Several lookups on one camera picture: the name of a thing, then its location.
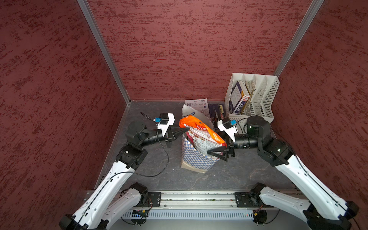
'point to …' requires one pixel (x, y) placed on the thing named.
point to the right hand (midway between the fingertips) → (209, 147)
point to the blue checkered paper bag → (192, 158)
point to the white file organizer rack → (249, 95)
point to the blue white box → (239, 97)
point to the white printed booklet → (201, 105)
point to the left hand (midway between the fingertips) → (184, 128)
